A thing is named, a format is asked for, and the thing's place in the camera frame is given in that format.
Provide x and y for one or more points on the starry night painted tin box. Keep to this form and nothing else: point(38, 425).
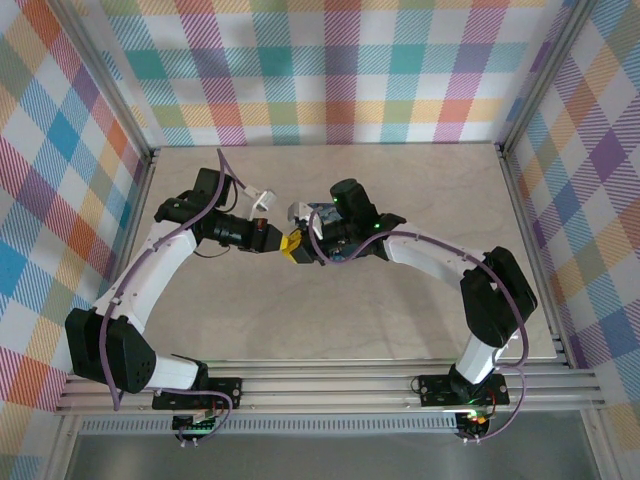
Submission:
point(327, 212)

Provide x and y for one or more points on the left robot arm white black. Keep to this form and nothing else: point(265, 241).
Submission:
point(165, 260)

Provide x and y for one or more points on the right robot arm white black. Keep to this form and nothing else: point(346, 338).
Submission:
point(425, 260)

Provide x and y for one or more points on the left controller circuit board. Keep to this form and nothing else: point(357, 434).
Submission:
point(197, 422)

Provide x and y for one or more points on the controller circuit board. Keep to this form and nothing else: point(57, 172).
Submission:
point(197, 422)
point(475, 422)

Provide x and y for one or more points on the right controller circuit board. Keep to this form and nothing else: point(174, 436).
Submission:
point(475, 422)

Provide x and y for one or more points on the aluminium side rail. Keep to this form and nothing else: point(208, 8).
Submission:
point(525, 225)
point(141, 195)

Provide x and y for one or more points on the aluminium front rail bundle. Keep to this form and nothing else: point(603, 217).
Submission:
point(325, 387)

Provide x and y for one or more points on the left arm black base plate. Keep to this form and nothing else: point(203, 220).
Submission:
point(225, 392)

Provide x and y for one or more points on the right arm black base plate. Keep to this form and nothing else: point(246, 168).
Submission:
point(435, 390)

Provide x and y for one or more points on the aluminium frame corner post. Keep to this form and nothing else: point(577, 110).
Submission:
point(545, 75)
point(112, 85)

